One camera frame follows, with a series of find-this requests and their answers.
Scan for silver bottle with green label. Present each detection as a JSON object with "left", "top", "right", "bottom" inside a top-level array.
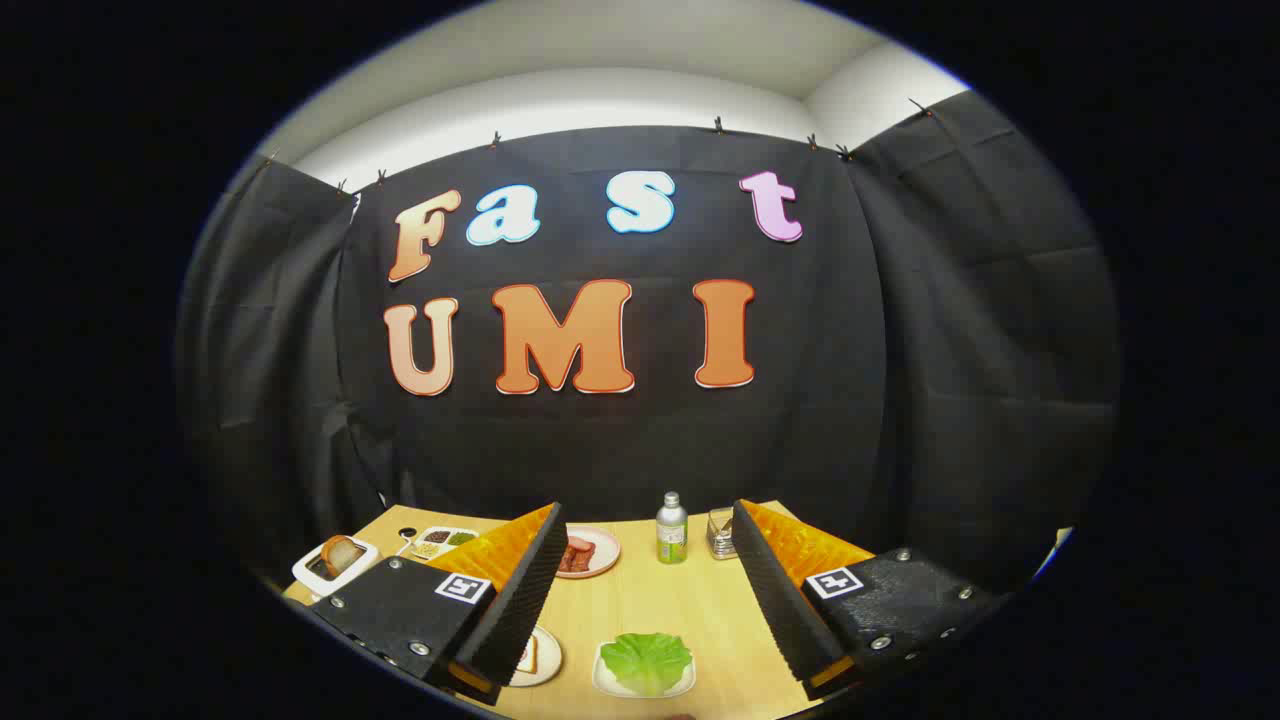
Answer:
[{"left": 656, "top": 491, "right": 689, "bottom": 565}]

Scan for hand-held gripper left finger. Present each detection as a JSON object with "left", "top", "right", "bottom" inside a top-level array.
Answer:
[{"left": 310, "top": 503, "right": 569, "bottom": 706}]

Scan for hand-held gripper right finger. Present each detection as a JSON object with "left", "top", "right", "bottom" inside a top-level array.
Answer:
[{"left": 732, "top": 499, "right": 1001, "bottom": 701}]

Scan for white sheet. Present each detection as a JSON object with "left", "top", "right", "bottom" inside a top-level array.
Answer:
[{"left": 1030, "top": 527, "right": 1076, "bottom": 581}]

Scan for pink plate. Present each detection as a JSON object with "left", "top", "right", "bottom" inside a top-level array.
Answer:
[{"left": 556, "top": 526, "right": 621, "bottom": 580}]

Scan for white toaster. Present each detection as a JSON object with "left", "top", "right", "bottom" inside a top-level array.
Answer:
[{"left": 292, "top": 537, "right": 381, "bottom": 599}]

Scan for small white rectangular dish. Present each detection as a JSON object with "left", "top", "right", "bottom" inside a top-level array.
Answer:
[{"left": 592, "top": 640, "right": 697, "bottom": 699}]

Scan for round white plate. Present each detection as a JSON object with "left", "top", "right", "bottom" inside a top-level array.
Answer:
[{"left": 505, "top": 626, "right": 563, "bottom": 688}]

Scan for toasted bread slice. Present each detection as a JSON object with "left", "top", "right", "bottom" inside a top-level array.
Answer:
[{"left": 320, "top": 535, "right": 368, "bottom": 579}]

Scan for white divided dish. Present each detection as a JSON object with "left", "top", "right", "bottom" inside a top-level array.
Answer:
[{"left": 410, "top": 526, "right": 479, "bottom": 561}]

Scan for green lettuce leaf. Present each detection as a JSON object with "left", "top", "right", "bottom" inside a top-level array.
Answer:
[{"left": 599, "top": 632, "right": 694, "bottom": 696}]

